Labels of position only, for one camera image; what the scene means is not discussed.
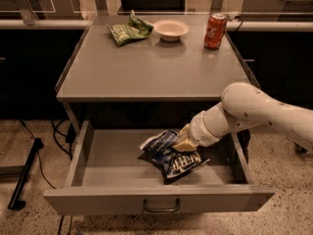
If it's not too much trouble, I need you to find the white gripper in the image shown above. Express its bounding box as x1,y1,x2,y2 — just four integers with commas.
172,110,225,152

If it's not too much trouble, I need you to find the blue chip bag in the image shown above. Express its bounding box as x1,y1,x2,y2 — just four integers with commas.
140,130,209,179

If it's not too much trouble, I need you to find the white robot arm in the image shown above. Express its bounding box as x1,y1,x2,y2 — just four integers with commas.
173,82,313,152

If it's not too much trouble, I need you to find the grey counter cabinet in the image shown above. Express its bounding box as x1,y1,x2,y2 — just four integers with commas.
57,14,250,129

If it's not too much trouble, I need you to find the open grey drawer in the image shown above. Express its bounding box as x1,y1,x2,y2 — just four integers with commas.
44,120,274,215

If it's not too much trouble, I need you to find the green chip bag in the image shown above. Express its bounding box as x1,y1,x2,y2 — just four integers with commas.
107,11,154,47

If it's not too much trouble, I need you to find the white bowl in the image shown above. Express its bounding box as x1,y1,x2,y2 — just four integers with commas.
154,20,189,42

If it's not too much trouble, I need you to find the red soda can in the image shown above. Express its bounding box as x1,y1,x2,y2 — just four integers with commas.
204,13,227,50

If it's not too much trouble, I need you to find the black floor stand bar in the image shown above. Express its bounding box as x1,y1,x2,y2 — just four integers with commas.
8,138,43,211

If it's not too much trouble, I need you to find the black drawer handle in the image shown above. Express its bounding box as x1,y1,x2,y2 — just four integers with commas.
143,199,180,213

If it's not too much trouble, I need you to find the black floor cable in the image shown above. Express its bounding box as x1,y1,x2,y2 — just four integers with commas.
18,118,57,190

